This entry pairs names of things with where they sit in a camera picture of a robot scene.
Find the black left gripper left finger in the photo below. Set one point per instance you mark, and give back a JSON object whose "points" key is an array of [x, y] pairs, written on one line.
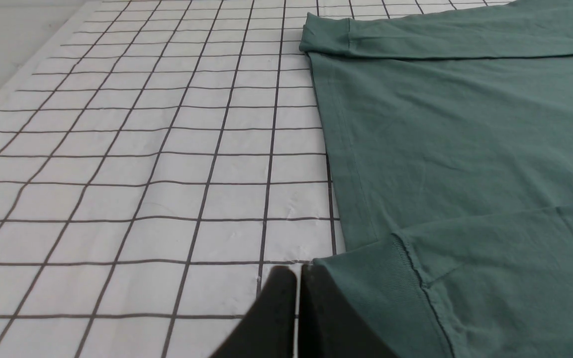
{"points": [[267, 330]]}

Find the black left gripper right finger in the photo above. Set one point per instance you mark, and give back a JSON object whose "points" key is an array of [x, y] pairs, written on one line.
{"points": [[328, 326]]}

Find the green long-sleeve top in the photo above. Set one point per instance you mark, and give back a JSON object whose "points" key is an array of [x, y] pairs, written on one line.
{"points": [[450, 141]]}

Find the white grid-pattern tablecloth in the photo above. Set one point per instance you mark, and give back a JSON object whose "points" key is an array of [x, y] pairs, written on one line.
{"points": [[157, 160]]}

